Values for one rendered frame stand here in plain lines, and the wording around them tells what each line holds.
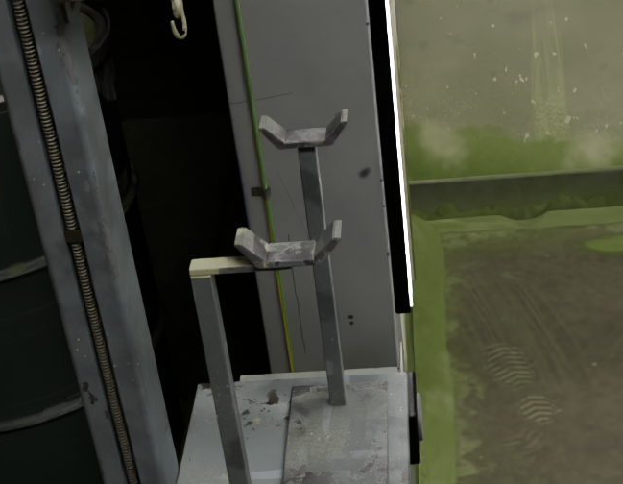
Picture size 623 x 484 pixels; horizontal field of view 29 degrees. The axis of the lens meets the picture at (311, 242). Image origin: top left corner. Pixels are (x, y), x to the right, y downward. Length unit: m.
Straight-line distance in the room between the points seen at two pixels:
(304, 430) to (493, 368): 1.35
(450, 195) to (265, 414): 1.80
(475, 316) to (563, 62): 0.71
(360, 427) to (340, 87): 0.45
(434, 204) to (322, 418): 1.82
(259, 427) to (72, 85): 0.45
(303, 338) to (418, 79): 1.46
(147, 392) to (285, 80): 0.51
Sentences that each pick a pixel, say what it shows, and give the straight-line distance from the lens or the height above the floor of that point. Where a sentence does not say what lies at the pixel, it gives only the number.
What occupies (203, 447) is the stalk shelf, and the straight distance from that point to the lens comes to 1.22.
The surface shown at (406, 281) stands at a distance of 1.60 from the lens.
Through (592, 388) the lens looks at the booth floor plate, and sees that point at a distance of 2.47.
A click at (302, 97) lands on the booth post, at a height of 0.98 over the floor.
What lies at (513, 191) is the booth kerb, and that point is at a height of 0.12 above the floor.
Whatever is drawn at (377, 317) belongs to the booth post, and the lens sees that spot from 1.62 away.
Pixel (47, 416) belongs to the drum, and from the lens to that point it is 2.15.
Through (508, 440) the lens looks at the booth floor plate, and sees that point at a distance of 2.35.
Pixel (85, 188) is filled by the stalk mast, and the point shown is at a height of 1.13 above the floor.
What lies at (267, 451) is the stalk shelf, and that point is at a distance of 1.20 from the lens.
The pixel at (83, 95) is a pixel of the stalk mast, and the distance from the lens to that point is 0.96.
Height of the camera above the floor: 1.56
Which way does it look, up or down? 30 degrees down
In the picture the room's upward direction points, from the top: 7 degrees counter-clockwise
